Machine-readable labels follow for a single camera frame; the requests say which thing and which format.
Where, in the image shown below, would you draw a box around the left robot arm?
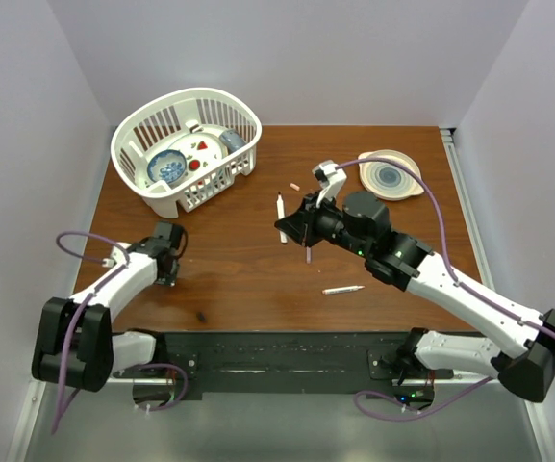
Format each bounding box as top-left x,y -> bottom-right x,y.
31,221 -> 188,392

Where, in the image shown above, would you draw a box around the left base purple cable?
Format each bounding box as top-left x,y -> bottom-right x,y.
132,363 -> 189,413

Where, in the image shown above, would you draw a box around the white pink-end marker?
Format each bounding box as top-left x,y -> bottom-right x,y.
321,285 -> 365,295

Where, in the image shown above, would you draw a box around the grey blue cup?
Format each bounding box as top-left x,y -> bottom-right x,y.
218,129 -> 246,154

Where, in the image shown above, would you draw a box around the aluminium frame rail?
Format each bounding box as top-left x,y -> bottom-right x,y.
440,128 -> 555,461

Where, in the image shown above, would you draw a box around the blue patterned bowl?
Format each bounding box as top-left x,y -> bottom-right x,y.
147,149 -> 188,185

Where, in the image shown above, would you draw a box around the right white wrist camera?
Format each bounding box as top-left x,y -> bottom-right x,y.
313,160 -> 347,208

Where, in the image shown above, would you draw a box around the white plastic dish basket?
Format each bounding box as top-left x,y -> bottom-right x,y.
110,88 -> 263,218

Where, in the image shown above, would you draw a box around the white black-tip marker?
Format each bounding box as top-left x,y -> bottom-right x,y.
276,192 -> 288,244

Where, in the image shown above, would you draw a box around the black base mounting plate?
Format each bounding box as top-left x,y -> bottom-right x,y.
108,330 -> 456,401

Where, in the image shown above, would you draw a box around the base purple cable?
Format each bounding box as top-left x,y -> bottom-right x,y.
353,377 -> 494,422
132,363 -> 189,413

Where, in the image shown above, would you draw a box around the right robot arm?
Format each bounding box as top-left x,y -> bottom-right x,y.
274,192 -> 555,402

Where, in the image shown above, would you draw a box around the white strawberry plate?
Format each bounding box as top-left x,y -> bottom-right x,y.
167,132 -> 228,178

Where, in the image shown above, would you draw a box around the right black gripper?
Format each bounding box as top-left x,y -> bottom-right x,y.
276,190 -> 371,259

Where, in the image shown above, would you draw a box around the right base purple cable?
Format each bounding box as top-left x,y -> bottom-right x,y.
353,377 -> 494,422

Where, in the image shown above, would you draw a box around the beige plate blue rings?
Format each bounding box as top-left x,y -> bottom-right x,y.
356,149 -> 426,201

